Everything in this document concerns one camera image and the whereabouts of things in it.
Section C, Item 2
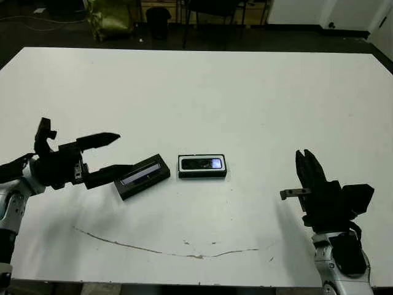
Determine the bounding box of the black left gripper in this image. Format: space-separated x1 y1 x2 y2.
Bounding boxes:
32 132 129 190

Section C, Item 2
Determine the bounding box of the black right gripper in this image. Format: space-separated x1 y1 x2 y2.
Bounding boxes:
279 149 354 230

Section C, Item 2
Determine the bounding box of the black printed box lid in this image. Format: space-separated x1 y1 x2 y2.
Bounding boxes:
113 153 171 201

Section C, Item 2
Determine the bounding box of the slim black camera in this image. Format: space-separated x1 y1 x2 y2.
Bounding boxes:
181 157 224 170

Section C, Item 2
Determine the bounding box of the black box with white tray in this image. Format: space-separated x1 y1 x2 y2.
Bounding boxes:
177 153 228 179

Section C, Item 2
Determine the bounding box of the yellowish plastic bag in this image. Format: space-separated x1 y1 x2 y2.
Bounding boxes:
85 0 136 39

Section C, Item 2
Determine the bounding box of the black waste bin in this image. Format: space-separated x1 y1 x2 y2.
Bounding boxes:
146 7 171 40

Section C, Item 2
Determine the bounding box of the black mesh office chair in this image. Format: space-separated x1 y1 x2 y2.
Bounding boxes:
182 0 246 50

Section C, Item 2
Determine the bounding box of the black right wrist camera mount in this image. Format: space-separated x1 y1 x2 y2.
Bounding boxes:
342 183 375 219

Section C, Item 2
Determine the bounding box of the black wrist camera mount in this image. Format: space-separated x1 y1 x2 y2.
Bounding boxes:
342 183 375 219
33 117 58 154

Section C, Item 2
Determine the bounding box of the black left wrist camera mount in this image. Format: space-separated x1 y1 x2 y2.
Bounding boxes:
33 117 58 154

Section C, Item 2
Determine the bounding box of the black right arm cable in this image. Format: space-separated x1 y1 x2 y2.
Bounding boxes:
348 221 366 246

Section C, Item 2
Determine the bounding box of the thin white floor cable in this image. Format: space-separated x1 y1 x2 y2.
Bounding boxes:
0 15 90 31

